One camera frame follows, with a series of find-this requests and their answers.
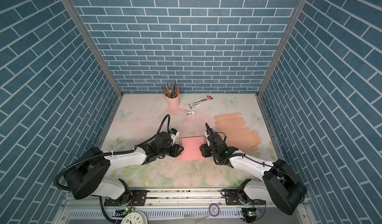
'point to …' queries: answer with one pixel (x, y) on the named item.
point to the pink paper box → (191, 148)
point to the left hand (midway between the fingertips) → (182, 148)
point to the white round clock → (136, 217)
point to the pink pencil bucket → (173, 103)
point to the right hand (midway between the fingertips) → (201, 146)
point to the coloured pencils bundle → (172, 91)
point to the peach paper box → (238, 135)
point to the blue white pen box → (200, 101)
